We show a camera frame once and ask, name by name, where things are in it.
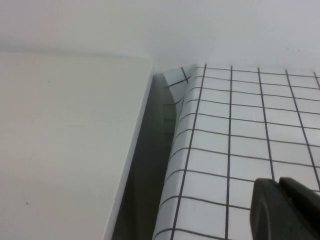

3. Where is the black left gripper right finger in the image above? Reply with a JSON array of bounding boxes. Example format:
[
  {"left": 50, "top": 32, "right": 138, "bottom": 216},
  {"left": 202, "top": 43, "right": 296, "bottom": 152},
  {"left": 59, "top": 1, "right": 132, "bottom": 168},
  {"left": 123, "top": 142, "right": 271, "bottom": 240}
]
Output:
[{"left": 278, "top": 176, "right": 320, "bottom": 240}]

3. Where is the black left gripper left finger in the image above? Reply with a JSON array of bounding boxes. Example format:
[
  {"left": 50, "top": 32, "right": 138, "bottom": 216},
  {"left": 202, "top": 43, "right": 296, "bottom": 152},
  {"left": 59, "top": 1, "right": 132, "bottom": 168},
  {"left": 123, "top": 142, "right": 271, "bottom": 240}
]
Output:
[{"left": 249, "top": 177, "right": 301, "bottom": 240}]

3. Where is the white black-checked tablecloth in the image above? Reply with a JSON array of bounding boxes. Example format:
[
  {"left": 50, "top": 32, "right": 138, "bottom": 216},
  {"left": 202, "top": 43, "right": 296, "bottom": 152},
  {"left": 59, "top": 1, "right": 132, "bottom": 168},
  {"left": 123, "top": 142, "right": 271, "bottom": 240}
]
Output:
[{"left": 151, "top": 63, "right": 320, "bottom": 240}]

